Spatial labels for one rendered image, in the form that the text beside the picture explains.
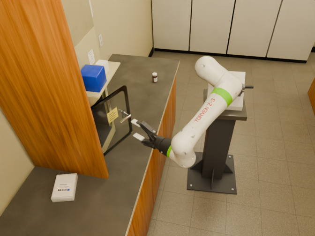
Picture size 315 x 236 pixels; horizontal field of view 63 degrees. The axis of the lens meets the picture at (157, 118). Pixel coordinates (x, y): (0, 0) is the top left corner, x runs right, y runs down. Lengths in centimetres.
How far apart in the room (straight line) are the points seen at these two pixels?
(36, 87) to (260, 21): 359
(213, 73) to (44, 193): 117
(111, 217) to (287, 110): 282
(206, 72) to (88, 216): 100
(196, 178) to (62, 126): 168
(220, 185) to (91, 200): 149
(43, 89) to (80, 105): 18
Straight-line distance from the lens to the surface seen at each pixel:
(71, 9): 126
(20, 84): 133
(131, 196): 155
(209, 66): 140
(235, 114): 203
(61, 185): 164
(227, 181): 275
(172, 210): 255
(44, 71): 120
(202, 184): 269
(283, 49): 459
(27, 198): 172
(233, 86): 139
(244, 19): 431
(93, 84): 127
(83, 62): 136
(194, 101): 358
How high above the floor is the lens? 227
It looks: 43 degrees down
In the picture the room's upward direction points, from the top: 2 degrees counter-clockwise
